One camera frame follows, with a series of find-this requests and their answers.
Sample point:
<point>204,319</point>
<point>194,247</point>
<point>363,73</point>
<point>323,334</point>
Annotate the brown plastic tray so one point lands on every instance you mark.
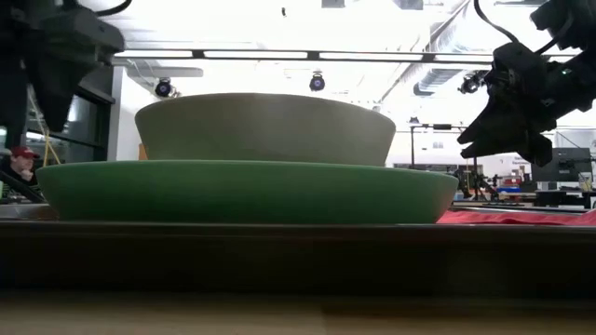
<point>298,260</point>

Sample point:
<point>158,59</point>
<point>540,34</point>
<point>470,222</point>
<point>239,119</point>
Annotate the black computer monitor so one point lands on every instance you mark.
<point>565,165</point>

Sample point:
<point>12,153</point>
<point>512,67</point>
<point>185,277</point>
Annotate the silver ventilation duct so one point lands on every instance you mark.
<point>433,81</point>

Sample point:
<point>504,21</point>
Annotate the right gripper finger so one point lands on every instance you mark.
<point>493,125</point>
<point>498,148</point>

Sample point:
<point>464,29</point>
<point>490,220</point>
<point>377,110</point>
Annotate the person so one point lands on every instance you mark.
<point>21,167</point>

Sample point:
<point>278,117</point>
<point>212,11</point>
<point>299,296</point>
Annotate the black ceiling spotlight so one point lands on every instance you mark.
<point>317,83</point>
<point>163,87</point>
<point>470,83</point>

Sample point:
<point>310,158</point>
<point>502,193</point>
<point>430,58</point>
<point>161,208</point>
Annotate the white round bowl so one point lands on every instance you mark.
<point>265,128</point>

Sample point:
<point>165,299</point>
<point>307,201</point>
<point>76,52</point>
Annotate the long ceiling light bar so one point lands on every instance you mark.
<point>256,54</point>

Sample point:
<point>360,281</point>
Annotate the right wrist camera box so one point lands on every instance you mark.
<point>537,150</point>

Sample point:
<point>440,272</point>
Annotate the red cloth napkin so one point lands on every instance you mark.
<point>512,218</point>

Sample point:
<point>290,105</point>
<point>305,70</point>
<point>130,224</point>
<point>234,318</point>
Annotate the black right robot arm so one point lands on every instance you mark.
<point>577,79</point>

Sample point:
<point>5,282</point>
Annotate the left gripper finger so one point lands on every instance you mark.
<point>56,102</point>

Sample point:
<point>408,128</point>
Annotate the black framed glass partition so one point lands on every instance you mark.
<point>93,121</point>

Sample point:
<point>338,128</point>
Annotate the green round plate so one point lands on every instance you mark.
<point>247,191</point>

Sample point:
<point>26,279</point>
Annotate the black background station frame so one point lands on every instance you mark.
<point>412,149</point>

